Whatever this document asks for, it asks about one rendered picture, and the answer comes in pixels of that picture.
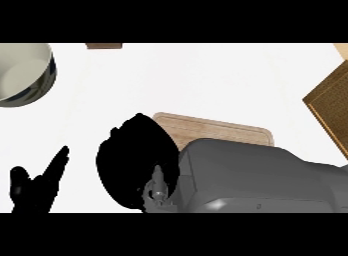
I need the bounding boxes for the white bowl with dark rim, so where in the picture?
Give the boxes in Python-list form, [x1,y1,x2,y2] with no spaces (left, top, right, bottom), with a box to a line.
[0,43,59,109]

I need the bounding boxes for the brown wicker basket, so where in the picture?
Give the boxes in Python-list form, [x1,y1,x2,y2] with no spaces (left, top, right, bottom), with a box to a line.
[301,54,348,165]

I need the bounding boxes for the small brown wooden block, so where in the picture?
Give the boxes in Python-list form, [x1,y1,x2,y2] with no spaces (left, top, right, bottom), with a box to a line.
[85,42,124,50]

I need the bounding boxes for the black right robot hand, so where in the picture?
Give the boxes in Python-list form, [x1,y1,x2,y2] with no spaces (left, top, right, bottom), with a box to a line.
[96,112,181,212]

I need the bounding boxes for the pale wooden cutting board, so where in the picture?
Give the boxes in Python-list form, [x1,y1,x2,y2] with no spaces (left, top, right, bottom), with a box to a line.
[152,112,276,152]

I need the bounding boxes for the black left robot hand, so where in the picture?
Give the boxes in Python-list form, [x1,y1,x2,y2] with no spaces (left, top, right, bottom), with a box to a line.
[8,145,70,214]

